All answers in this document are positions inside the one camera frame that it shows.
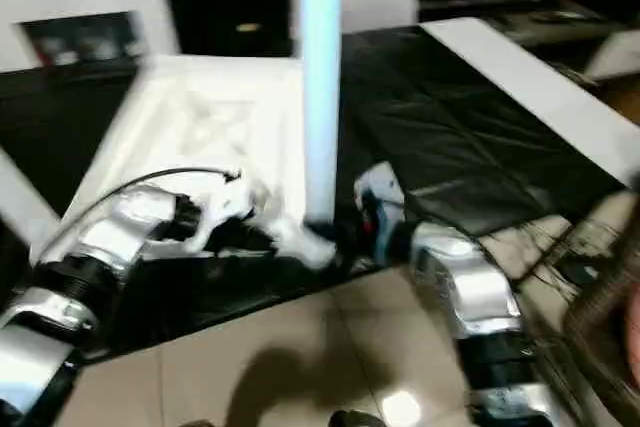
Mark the white table leg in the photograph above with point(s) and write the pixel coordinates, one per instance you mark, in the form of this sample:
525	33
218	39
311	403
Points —
145	72
320	97
25	197

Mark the white plastic table top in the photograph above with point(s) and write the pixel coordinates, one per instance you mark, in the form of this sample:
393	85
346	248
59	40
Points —
225	97

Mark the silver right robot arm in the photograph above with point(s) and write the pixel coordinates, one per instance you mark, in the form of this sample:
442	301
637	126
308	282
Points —
475	287

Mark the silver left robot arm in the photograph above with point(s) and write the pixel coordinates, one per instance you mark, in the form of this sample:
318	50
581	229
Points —
115	242

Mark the dark robot right foot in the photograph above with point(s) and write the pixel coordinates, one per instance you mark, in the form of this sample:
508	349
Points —
357	419

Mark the brown woven basket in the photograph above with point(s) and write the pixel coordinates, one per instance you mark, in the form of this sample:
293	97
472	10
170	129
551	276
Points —
600	297

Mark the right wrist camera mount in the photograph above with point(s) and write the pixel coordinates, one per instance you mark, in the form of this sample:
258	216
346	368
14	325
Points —
380	182

